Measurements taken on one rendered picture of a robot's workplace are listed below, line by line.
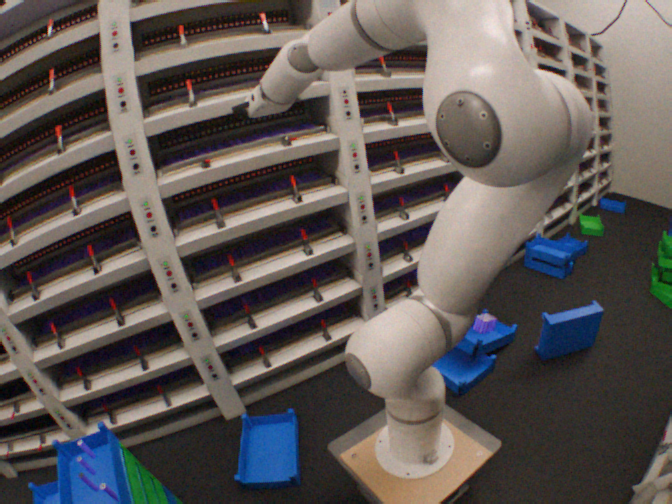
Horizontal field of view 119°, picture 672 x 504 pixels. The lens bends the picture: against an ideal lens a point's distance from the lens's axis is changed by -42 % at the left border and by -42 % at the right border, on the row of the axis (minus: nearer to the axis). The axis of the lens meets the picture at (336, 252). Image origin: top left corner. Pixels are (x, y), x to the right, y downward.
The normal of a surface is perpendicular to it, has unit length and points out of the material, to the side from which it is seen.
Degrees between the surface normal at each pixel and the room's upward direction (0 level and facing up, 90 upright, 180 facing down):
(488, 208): 52
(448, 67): 56
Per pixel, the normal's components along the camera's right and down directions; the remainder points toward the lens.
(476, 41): -0.67, -0.43
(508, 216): -0.16, 0.00
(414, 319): 0.03, -0.77
